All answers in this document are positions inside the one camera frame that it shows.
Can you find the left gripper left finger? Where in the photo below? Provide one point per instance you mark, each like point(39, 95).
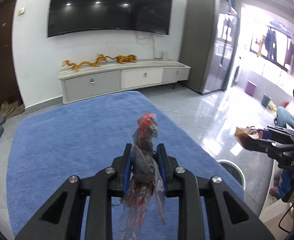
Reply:
point(81, 207)

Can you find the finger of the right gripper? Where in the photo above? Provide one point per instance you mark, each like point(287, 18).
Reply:
point(273, 131)
point(262, 145)

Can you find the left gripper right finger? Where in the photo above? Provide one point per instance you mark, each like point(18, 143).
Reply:
point(208, 208)

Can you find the clear red plastic wrapper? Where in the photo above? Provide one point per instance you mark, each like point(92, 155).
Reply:
point(145, 181)

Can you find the white round trash bin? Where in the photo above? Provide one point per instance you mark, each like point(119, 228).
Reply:
point(234, 170)

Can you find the teal bucket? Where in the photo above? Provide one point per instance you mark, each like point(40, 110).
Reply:
point(265, 100)

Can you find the purple stool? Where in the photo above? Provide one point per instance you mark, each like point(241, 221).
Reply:
point(250, 88)

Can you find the blue fuzzy blanket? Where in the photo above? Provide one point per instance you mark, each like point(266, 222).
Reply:
point(84, 137)

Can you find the grey refrigerator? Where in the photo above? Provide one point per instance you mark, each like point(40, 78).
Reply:
point(208, 43)

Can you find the beige shoes on mat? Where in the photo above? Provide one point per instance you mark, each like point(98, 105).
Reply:
point(9, 110)

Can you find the white power strip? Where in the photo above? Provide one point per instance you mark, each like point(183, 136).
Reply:
point(164, 55)

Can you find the white grey TV cabinet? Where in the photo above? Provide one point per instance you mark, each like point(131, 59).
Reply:
point(89, 82)

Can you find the dark brown door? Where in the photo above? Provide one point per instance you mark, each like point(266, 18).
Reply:
point(9, 90)

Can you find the golden dragon figurine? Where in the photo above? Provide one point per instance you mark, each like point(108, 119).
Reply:
point(76, 66)

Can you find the golden tiger figurine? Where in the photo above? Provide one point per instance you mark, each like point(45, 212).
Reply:
point(126, 59)

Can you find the black wall television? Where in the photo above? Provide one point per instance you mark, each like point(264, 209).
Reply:
point(71, 16)

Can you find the wall light switch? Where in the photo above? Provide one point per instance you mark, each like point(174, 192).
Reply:
point(21, 11)

